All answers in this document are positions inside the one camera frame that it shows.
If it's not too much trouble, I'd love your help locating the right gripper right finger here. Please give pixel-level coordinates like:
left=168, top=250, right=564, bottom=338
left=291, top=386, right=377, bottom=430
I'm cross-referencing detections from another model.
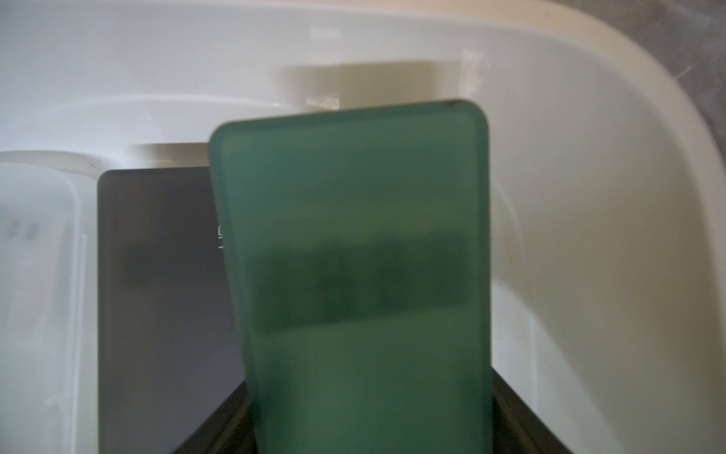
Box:
left=493, top=370, right=571, bottom=454

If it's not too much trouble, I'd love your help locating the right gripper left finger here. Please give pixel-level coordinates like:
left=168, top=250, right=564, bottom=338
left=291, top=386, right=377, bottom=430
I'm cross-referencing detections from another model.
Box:
left=174, top=381, right=253, bottom=454

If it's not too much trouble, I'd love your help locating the black pencil case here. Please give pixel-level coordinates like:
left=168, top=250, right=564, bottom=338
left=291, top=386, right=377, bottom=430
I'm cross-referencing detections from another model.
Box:
left=98, top=168, right=244, bottom=453

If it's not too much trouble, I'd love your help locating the green pencil case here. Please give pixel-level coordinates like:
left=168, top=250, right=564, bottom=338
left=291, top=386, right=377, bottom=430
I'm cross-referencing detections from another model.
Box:
left=208, top=100, right=493, bottom=453

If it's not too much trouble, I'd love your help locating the white plastic storage box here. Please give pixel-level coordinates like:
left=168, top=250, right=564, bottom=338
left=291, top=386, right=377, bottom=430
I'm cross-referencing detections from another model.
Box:
left=1, top=1, right=725, bottom=453

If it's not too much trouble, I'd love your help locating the clear pencil case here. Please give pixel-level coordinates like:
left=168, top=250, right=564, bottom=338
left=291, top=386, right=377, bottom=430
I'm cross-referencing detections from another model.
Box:
left=1, top=163, right=98, bottom=453

